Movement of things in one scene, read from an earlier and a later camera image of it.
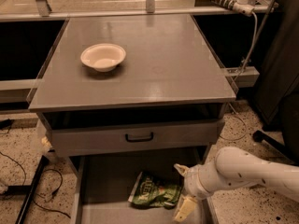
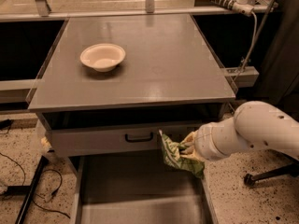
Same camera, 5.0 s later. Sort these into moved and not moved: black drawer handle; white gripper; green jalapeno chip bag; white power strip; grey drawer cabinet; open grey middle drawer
Moved: white gripper; green jalapeno chip bag
Not moved: open grey middle drawer; white power strip; grey drawer cabinet; black drawer handle
